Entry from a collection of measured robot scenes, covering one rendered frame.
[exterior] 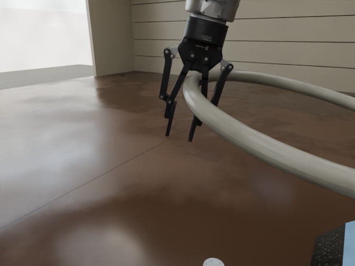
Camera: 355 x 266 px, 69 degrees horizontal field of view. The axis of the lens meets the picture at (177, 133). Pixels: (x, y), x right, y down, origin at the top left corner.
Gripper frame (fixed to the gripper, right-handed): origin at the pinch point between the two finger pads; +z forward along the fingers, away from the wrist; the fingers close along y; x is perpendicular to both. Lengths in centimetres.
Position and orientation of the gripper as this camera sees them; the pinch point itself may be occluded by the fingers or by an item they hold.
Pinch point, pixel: (182, 122)
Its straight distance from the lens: 54.0
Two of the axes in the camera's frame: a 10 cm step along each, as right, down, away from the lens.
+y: 9.7, 2.3, 0.3
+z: -2.2, 8.8, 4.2
